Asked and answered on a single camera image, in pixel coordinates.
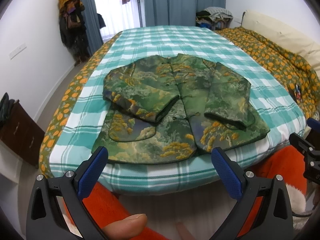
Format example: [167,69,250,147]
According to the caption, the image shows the brown wooden dresser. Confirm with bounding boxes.
[1,102,44,167]

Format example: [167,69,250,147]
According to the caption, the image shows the dark garment at window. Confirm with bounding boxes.
[97,14,106,29]

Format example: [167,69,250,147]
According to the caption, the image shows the clothes pile on chair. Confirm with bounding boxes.
[196,7,233,31]

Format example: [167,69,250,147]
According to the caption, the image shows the blue-grey curtain left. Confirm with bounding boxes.
[80,0,103,55]

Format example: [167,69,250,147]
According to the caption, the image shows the green landscape print jacket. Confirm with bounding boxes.
[93,54,270,165]

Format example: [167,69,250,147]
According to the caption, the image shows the teal white plaid bedsheet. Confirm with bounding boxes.
[40,26,306,195]

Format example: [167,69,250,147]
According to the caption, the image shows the orange fleece trousers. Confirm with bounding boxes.
[83,146,307,239]

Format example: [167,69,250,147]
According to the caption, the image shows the person's left hand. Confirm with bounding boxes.
[102,213,148,239]

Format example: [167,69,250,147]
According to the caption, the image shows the orange floral green quilt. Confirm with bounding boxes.
[216,27,319,120]

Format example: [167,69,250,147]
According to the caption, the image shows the cream pillow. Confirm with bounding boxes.
[241,10,319,74]

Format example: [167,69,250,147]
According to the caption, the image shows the white wall switch plate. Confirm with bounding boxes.
[9,43,27,60]

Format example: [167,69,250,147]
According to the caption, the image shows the dark clothes on dresser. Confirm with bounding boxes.
[0,92,15,128]

